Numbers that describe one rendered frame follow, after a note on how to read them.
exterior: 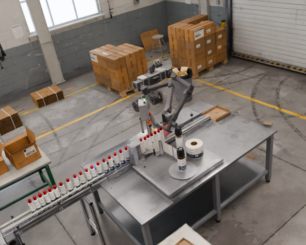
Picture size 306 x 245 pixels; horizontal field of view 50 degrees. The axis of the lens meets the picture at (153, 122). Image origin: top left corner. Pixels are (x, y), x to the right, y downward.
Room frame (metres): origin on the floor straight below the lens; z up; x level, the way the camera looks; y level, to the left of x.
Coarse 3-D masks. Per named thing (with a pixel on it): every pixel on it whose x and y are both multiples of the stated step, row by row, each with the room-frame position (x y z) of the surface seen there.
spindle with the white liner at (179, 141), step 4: (176, 128) 3.17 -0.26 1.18; (180, 128) 3.16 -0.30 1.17; (176, 132) 3.14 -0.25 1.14; (180, 132) 3.14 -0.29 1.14; (176, 136) 3.16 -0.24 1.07; (180, 136) 3.15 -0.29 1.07; (176, 140) 3.15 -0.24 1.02; (180, 140) 3.13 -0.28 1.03; (176, 144) 3.16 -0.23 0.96; (180, 144) 3.13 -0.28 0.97
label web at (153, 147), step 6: (144, 144) 3.13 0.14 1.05; (150, 144) 3.14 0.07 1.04; (156, 144) 3.15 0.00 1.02; (162, 144) 3.13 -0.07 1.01; (168, 144) 3.05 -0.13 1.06; (144, 150) 3.13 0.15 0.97; (150, 150) 3.14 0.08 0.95; (156, 150) 3.15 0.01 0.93; (168, 150) 3.06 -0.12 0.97; (174, 156) 2.98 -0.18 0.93
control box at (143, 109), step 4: (140, 100) 3.44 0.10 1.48; (140, 104) 3.34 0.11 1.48; (144, 104) 3.32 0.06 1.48; (140, 108) 3.30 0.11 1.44; (144, 108) 3.30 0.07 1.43; (140, 112) 3.30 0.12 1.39; (144, 112) 3.30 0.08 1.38; (148, 112) 3.31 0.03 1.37; (140, 116) 3.30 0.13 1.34; (144, 116) 3.30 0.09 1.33; (148, 116) 3.30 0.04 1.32
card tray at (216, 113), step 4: (212, 108) 4.04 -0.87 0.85; (216, 108) 4.05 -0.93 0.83; (220, 108) 4.04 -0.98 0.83; (224, 108) 3.97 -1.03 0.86; (204, 112) 3.96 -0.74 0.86; (208, 112) 3.98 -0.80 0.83; (212, 112) 3.97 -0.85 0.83; (216, 112) 3.95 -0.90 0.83; (220, 112) 3.93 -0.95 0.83; (224, 112) 3.91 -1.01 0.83; (228, 112) 3.86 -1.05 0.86; (212, 116) 3.86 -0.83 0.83; (216, 116) 3.84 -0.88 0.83; (220, 116) 3.77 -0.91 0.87; (224, 116) 3.81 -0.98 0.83; (216, 120) 3.72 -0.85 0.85
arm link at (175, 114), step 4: (184, 92) 3.64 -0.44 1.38; (184, 96) 3.63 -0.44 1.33; (188, 96) 3.63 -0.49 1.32; (184, 100) 3.59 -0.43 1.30; (180, 104) 3.57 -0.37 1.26; (184, 104) 3.59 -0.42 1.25; (176, 108) 3.56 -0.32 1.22; (180, 108) 3.54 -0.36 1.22; (176, 112) 3.51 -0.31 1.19; (176, 116) 3.49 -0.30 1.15; (172, 120) 3.47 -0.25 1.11
